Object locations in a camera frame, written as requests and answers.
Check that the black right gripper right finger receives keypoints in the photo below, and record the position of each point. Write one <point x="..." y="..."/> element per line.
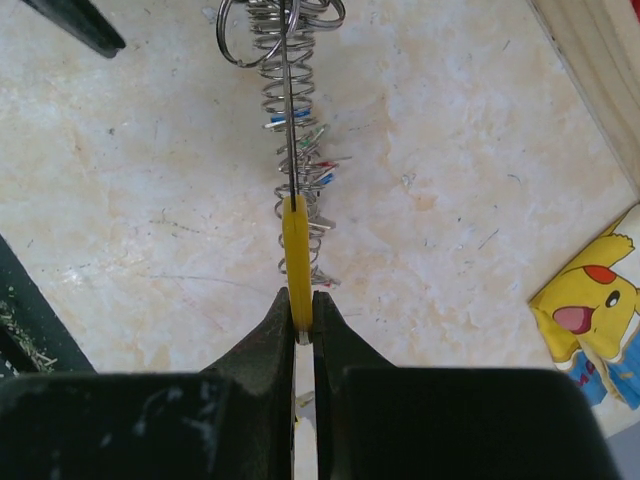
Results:
<point x="376" y="420"/>

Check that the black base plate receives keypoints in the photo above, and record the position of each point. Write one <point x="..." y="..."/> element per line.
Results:
<point x="33" y="338"/>

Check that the wooden clothes rack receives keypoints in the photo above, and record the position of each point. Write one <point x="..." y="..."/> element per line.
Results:
<point x="598" y="44"/>

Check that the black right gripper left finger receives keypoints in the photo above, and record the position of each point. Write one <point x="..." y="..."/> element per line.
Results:
<point x="232" y="420"/>

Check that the steel key organizer yellow handle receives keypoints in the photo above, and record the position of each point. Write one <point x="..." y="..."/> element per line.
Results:
<point x="284" y="39"/>

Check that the blue pikachu cloth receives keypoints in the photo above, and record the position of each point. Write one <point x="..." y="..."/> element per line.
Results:
<point x="588" y="314"/>

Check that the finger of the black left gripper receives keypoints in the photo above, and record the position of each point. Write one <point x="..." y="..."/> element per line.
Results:
<point x="82" y="20"/>

